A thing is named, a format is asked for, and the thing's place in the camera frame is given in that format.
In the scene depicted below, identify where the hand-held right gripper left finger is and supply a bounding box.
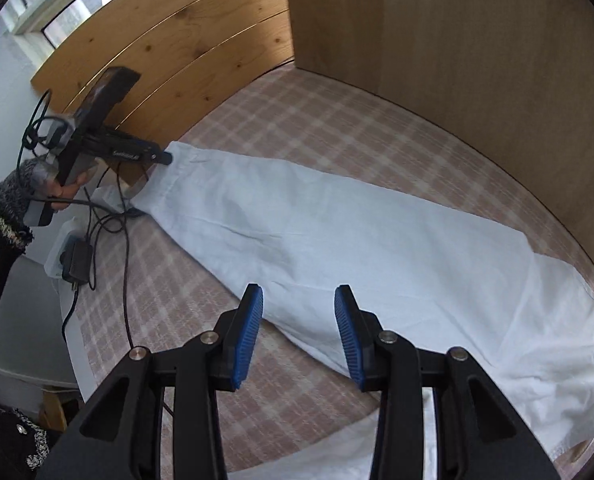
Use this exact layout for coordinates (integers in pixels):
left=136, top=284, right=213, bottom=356
left=36, top=283, right=264, bottom=480

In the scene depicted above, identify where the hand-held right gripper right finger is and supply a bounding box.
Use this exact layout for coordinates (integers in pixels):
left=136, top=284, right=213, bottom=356
left=333, top=284, right=560, bottom=480

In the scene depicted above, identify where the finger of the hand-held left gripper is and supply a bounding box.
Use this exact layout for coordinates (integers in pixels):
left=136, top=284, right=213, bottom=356
left=99, top=130, right=174, bottom=166

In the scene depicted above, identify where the white shirt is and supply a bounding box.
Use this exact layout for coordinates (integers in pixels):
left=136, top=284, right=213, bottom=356
left=127, top=141, right=594, bottom=480

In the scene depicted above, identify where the person's left hand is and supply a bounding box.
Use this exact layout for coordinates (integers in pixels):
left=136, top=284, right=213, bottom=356
left=46, top=171, right=90, bottom=202

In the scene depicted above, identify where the wooden plank panel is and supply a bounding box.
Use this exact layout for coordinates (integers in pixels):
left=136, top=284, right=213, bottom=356
left=31, top=0, right=296, bottom=188

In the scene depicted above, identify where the black power adapter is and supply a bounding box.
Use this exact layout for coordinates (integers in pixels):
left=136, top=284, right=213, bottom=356
left=59, top=239, right=94, bottom=291

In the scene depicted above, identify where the white power strip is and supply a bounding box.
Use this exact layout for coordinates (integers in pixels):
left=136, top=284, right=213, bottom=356
left=44, top=217, right=95, bottom=281

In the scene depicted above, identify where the pink plaid tablecloth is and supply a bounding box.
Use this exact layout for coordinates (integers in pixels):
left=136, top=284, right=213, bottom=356
left=69, top=65, right=594, bottom=473

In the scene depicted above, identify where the person's black sweater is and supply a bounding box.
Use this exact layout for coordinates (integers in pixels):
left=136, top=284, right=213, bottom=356
left=0, top=405, right=52, bottom=480

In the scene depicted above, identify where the light wooden cabinet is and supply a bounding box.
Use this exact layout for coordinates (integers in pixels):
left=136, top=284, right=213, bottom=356
left=282, top=0, right=594, bottom=277

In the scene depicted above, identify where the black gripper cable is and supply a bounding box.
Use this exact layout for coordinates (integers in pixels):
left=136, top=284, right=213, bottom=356
left=21, top=89, right=54, bottom=157

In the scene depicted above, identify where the window with white frame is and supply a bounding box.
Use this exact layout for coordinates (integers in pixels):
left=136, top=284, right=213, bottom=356
left=0, top=0, right=178, bottom=51

